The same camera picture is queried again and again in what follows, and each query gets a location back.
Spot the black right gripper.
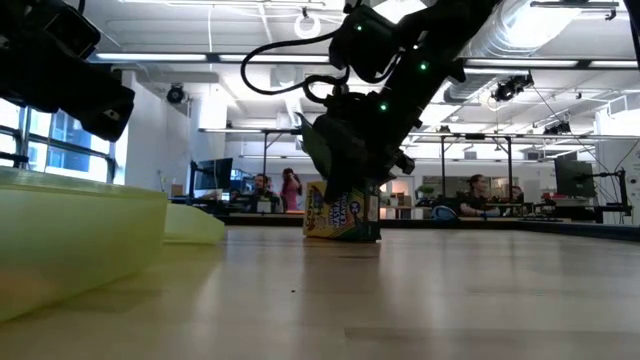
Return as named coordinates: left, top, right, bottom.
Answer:
left=312, top=88, right=419, bottom=204

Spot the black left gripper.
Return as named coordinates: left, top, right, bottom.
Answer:
left=0, top=46, right=137, bottom=144

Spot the yellow green crayon box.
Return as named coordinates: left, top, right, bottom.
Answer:
left=302, top=179, right=382, bottom=244

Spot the yellow-green translucent pencil case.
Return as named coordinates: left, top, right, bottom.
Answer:
left=0, top=166, right=227, bottom=322

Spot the large window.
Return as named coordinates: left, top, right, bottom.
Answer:
left=0, top=97, right=117, bottom=185

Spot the blue round bag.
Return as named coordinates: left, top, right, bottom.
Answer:
left=430, top=204, right=459, bottom=222

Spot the ceiling strip light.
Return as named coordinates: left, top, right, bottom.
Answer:
left=463, top=58, right=580, bottom=69
left=218, top=53, right=332, bottom=65
left=93, top=51, right=208, bottom=63
left=588, top=59, right=640, bottom=70

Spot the black computer monitor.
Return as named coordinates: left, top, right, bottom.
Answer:
left=553, top=158, right=597, bottom=199
left=191, top=157, right=235, bottom=192

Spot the black overhead station frame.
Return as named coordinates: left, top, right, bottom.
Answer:
left=408, top=131, right=602, bottom=202
left=198, top=126, right=304, bottom=177

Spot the black wall camera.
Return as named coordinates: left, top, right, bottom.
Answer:
left=165, top=83, right=188, bottom=106

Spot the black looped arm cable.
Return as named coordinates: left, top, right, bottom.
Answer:
left=238, top=27, right=352, bottom=105

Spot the black hanging camera rig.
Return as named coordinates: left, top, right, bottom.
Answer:
left=491, top=71, right=536, bottom=104

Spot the black aluminium table frame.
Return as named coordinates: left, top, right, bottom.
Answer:
left=214, top=211, right=640, bottom=243

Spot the silver ceiling duct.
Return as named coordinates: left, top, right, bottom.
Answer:
left=443, top=0, right=622, bottom=102

